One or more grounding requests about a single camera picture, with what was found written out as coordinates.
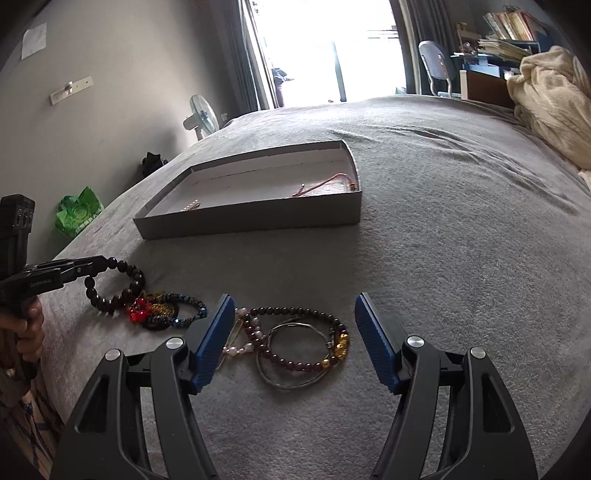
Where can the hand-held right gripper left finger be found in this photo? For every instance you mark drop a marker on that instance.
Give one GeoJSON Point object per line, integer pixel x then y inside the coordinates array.
{"type": "Point", "coordinates": [214, 341]}

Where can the stack of books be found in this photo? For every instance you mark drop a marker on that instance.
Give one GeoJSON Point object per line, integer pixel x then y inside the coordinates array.
{"type": "Point", "coordinates": [508, 27]}

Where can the green plastic bag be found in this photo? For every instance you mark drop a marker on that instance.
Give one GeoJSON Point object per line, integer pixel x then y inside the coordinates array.
{"type": "Point", "coordinates": [78, 212]}

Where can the grey curtain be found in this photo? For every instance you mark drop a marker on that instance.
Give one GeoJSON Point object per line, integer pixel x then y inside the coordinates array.
{"type": "Point", "coordinates": [415, 23]}
{"type": "Point", "coordinates": [244, 55]}

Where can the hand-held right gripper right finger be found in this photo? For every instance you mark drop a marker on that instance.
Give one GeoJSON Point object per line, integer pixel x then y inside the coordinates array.
{"type": "Point", "coordinates": [376, 341]}

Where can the person's patterned clothing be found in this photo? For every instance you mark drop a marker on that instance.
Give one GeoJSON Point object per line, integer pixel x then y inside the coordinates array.
{"type": "Point", "coordinates": [27, 424]}

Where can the black bag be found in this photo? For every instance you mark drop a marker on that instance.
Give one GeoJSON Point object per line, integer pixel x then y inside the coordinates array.
{"type": "Point", "coordinates": [154, 164]}

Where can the person's left hand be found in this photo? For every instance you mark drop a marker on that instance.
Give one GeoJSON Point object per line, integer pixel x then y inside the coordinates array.
{"type": "Point", "coordinates": [34, 332]}

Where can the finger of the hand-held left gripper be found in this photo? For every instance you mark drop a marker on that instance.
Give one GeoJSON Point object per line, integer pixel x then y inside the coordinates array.
{"type": "Point", "coordinates": [69, 264]}
{"type": "Point", "coordinates": [81, 275]}

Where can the cream blanket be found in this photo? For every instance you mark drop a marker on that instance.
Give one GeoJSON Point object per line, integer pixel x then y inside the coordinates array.
{"type": "Point", "coordinates": [554, 92]}

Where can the light blue chair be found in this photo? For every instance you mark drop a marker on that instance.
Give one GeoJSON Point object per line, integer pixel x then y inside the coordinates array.
{"type": "Point", "coordinates": [434, 57]}

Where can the blue desk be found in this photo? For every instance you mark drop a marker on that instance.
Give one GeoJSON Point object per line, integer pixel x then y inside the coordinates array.
{"type": "Point", "coordinates": [489, 60]}

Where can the white wall hook strip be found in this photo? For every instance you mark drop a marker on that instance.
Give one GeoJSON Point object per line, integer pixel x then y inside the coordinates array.
{"type": "Point", "coordinates": [69, 90]}

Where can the white standing fan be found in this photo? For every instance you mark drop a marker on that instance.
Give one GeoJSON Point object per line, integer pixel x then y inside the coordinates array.
{"type": "Point", "coordinates": [203, 113]}

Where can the thin silver bangle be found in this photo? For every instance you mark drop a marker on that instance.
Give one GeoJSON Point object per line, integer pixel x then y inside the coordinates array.
{"type": "Point", "coordinates": [281, 386]}

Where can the glass balcony door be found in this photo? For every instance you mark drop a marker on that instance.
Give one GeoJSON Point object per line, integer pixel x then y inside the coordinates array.
{"type": "Point", "coordinates": [314, 55]}

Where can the grey cardboard box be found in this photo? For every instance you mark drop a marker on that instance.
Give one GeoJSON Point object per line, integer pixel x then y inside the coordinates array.
{"type": "Point", "coordinates": [254, 217]}

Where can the white paper sheet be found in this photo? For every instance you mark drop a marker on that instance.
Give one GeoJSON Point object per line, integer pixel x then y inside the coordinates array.
{"type": "Point", "coordinates": [34, 42]}

